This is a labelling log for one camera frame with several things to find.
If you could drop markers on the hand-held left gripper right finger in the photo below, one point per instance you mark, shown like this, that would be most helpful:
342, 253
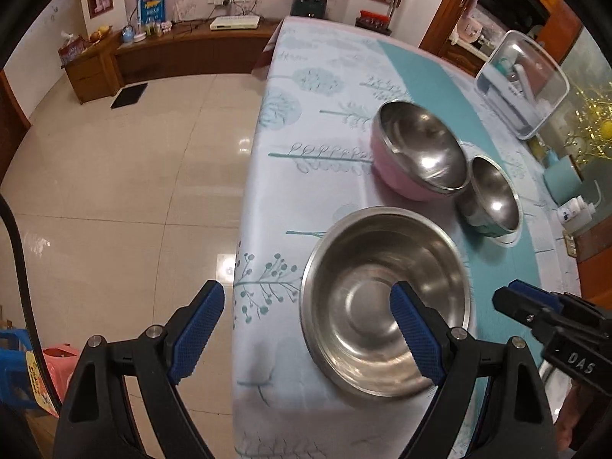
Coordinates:
416, 334

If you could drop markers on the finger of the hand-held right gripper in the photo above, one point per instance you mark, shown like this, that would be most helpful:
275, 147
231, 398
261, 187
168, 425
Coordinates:
519, 303

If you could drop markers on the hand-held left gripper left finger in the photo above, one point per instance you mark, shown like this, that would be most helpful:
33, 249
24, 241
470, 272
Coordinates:
198, 330

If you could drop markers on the plain steel bowl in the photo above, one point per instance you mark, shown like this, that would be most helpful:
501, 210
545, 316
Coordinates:
354, 296

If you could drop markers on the small patterned steel bowl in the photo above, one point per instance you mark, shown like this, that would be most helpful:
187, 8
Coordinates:
495, 196

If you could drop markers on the pink steel bowl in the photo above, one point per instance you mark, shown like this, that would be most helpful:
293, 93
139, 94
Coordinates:
416, 138

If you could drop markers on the person's right forearm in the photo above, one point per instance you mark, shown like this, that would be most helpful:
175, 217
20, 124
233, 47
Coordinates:
581, 416

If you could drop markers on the pill blister pack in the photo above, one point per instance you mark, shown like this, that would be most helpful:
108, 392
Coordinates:
570, 244

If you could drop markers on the red wooden sliding door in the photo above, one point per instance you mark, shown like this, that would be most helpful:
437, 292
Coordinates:
597, 253

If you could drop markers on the white pill bottle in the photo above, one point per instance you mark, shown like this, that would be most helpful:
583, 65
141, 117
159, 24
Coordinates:
571, 211

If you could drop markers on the white squeeze bottle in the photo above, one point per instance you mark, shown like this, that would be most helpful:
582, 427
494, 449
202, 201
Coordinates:
587, 214

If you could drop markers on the teal canister with wooden lid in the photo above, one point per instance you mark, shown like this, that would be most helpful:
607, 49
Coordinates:
564, 181

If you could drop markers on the pink plastic stool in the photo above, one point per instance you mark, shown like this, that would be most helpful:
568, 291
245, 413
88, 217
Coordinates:
60, 368

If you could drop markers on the blue plastic stool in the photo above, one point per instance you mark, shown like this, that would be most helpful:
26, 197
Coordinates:
12, 368

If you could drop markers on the clear plastic storage box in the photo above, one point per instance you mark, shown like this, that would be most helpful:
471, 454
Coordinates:
516, 86

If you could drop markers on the tree print tablecloth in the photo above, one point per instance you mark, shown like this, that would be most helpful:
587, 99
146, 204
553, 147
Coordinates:
296, 119

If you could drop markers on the teal table runner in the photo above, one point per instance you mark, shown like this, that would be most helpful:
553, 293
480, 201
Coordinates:
430, 76

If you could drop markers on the dark floor mat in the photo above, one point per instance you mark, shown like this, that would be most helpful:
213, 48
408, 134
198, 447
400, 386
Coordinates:
129, 95

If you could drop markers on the wooden drawer cabinet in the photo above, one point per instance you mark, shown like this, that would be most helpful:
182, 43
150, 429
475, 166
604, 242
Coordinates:
91, 76

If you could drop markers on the wooden tv cabinet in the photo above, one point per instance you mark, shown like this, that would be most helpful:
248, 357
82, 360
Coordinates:
191, 52

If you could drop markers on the brown wooden door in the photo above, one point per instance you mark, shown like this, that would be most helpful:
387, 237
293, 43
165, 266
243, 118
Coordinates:
9, 119

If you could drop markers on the pink tissue box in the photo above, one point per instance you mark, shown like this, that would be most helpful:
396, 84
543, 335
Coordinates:
71, 48

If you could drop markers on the white set-top box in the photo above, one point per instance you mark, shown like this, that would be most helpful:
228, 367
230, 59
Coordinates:
235, 23

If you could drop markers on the yellow fruit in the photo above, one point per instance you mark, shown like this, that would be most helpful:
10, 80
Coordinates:
98, 34

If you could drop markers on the red lidded container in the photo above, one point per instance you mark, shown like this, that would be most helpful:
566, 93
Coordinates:
373, 18

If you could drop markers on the blue printed box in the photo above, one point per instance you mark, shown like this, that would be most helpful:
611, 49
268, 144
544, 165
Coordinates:
150, 5

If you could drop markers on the dark air fryer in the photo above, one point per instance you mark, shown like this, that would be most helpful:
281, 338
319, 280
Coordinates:
310, 5

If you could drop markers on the pink boxes in niche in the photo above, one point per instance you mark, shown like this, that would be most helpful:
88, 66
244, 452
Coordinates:
101, 0

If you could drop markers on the wooden door frame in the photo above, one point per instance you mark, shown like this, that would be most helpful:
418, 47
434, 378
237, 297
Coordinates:
444, 14

